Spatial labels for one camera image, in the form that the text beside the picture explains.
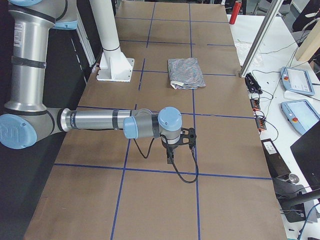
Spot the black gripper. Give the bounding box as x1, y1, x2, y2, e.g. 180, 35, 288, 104
161, 127, 197, 165

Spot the navy white striped polo shirt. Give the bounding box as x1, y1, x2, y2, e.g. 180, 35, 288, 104
167, 57, 206, 90

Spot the black monitor arm base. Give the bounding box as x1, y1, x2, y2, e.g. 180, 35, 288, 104
272, 178, 320, 223

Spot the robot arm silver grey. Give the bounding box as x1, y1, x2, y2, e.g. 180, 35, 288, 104
0, 0, 128, 172

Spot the orange black usb hub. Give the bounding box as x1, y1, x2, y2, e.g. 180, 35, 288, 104
255, 115, 267, 132

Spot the black spare gripper tool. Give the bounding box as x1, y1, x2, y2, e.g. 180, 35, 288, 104
244, 72, 263, 95

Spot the black box with label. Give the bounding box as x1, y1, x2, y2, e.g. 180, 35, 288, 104
261, 138, 291, 178

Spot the near blue teach pendant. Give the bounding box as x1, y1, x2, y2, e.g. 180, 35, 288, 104
280, 99, 320, 135

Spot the blue teach pendant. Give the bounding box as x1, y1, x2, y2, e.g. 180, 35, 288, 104
280, 99, 320, 135
280, 67, 315, 96

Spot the black monitor corner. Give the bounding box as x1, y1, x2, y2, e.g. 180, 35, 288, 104
290, 123, 320, 190

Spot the far blue teach pendant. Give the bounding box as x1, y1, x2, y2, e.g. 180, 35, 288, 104
280, 67, 315, 96

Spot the red cylinder bottle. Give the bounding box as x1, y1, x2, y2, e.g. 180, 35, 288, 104
229, 0, 242, 25

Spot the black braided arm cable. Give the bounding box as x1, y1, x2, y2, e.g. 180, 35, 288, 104
132, 137, 200, 184

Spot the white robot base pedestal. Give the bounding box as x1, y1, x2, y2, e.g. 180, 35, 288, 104
90, 0, 135, 82

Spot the aluminium frame post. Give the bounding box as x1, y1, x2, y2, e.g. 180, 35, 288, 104
239, 0, 283, 78

